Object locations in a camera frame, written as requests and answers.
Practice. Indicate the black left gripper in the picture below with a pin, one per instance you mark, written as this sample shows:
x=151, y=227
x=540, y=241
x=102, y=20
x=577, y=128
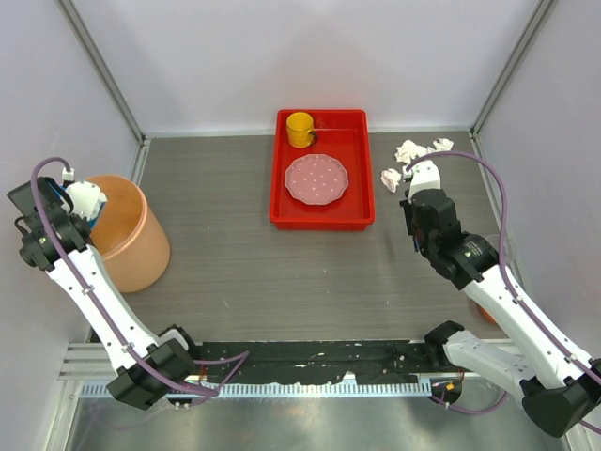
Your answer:
x=84, y=219

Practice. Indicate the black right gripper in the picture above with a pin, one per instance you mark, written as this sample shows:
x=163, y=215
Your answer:
x=408, y=209

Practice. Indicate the white paper scrap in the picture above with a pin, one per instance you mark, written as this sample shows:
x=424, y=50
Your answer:
x=441, y=145
x=408, y=152
x=391, y=179

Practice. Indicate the blue plastic dustpan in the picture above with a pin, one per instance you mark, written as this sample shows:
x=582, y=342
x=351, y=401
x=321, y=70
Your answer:
x=84, y=198

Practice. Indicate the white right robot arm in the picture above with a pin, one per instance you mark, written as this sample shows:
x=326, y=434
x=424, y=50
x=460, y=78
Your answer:
x=556, y=382

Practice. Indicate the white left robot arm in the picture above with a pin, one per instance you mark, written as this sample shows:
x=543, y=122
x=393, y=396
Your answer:
x=147, y=366

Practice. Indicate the orange plastic waste bucket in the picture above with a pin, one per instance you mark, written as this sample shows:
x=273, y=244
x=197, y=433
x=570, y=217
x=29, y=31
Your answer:
x=133, y=245

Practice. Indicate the clear plastic cup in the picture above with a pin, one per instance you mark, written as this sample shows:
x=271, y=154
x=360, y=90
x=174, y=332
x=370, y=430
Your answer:
x=498, y=242

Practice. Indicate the red plastic tray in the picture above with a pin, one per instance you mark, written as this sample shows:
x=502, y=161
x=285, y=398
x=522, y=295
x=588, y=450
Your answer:
x=343, y=135

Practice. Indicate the pink dotted plate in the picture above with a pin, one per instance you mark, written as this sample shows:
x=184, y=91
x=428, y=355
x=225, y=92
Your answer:
x=316, y=179

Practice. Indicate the orange bowl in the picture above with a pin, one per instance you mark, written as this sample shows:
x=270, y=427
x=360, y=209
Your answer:
x=485, y=315

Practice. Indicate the yellow mug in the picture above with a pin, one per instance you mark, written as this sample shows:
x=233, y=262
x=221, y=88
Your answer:
x=300, y=130

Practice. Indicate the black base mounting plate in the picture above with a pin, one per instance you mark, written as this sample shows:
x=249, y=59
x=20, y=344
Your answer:
x=320, y=362

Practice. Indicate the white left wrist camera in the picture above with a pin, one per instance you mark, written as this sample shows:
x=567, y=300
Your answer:
x=68, y=177

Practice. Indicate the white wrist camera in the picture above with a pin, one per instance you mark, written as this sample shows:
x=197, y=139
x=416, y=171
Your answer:
x=421, y=176
x=68, y=177

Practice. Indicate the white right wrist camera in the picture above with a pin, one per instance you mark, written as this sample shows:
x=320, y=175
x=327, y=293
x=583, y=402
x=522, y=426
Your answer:
x=421, y=176

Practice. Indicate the white slotted cable duct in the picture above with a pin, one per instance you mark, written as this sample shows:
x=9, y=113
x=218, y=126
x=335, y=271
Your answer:
x=346, y=388

